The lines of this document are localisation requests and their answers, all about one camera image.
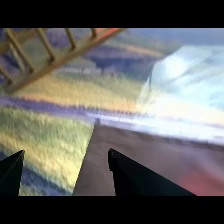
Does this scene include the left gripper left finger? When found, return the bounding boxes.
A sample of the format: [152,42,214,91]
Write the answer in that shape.
[0,149,26,197]

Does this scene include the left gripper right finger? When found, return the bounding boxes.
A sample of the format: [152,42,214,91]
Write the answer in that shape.
[107,147,196,197]

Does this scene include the brown pants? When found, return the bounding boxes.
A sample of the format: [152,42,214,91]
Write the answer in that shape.
[72,122,224,197]

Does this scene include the wooden lattice rack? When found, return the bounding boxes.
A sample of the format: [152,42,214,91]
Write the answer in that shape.
[0,28,128,95]

